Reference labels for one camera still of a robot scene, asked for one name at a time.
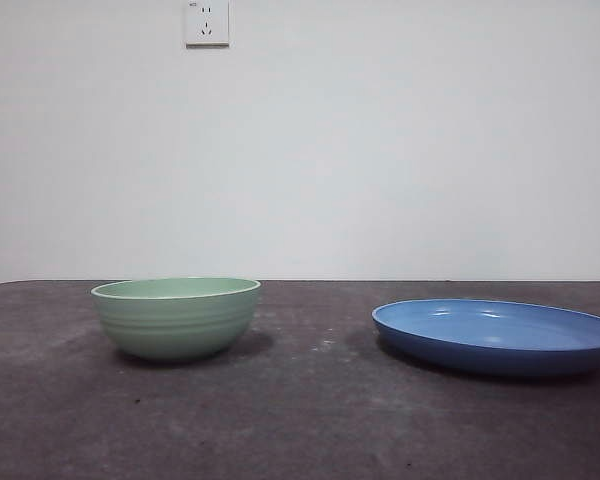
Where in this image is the green ribbed bowl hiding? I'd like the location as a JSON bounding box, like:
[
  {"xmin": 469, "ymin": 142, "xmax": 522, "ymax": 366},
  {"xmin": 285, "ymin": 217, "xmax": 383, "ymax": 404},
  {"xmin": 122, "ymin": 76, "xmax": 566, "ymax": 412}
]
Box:
[{"xmin": 90, "ymin": 277, "xmax": 262, "ymax": 364}]

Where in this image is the blue round plate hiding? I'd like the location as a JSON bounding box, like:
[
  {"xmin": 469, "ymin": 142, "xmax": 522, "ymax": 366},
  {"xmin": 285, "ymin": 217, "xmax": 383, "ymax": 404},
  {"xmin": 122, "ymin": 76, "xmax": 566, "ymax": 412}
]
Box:
[{"xmin": 371, "ymin": 298, "xmax": 600, "ymax": 377}]

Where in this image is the white wall socket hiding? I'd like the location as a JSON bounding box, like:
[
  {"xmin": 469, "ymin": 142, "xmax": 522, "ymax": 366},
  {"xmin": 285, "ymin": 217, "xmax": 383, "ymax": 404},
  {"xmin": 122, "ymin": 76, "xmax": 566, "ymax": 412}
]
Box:
[{"xmin": 184, "ymin": 0, "xmax": 231, "ymax": 50}]

